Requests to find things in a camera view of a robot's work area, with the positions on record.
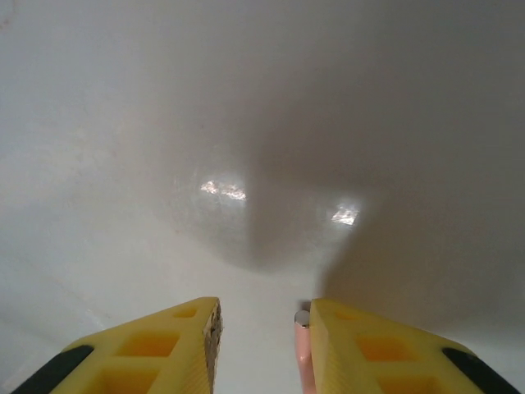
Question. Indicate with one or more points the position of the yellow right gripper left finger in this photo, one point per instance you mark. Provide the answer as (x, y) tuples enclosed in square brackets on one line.
[(180, 328)]

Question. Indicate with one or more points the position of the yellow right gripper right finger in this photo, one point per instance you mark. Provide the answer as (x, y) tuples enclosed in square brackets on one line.
[(348, 332)]

